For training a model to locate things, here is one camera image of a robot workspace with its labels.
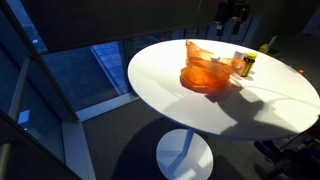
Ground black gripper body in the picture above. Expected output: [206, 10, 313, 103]
[214, 0, 251, 25]

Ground amber bottle with yellow cap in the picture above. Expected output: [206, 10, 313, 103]
[239, 52, 258, 78]

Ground orange plastic carrier bag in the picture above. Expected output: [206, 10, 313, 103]
[179, 38, 246, 94]

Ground yellow background object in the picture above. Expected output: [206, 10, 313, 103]
[258, 43, 270, 54]

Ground purple handled clamp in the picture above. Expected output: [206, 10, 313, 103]
[253, 139, 285, 162]

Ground white table pedestal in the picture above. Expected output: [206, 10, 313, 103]
[155, 127, 215, 180]

